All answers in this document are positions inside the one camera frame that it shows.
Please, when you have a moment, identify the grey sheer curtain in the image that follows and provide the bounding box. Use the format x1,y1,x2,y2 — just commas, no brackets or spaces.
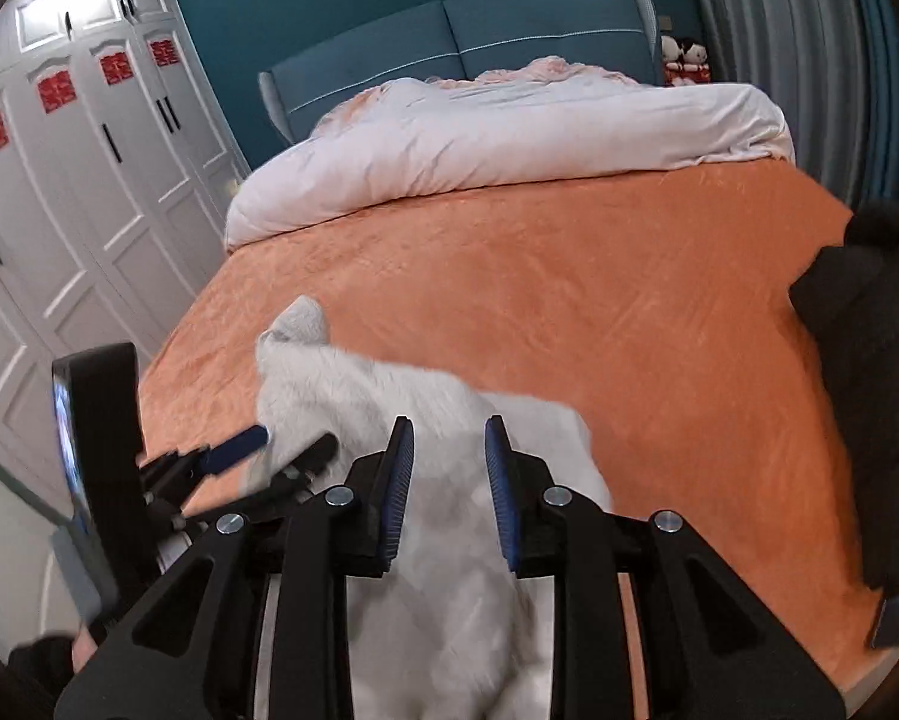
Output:
678,0,881,203

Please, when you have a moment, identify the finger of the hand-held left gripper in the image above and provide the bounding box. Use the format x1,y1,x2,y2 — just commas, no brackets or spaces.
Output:
138,424,270,492
179,433,339,531

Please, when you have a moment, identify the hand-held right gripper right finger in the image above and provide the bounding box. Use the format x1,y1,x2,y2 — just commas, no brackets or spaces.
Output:
485,416,847,720

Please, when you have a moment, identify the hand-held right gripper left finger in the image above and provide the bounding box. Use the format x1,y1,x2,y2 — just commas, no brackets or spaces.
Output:
55,416,416,720

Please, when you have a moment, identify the black garment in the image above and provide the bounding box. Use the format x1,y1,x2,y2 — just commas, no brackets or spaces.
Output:
788,201,899,593

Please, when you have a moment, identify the blue curtain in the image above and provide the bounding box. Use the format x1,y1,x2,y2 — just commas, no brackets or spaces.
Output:
843,0,899,211

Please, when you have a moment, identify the white fluffy coat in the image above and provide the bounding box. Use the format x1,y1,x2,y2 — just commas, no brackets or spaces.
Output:
250,296,615,720

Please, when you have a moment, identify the pale pink duvet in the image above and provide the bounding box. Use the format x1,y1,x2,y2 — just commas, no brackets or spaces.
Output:
224,56,795,252

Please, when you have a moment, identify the white panelled wardrobe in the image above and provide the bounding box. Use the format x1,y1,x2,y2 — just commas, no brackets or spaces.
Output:
0,0,251,496

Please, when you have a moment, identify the blue upholstered headboard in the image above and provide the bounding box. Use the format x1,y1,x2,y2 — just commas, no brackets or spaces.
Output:
258,0,660,151

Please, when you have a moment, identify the grey rectangular object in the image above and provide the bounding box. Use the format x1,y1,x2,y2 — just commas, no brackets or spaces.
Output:
869,581,899,650

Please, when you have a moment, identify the orange plush bed blanket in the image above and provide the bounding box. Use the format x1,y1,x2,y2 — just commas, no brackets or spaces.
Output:
138,161,881,706

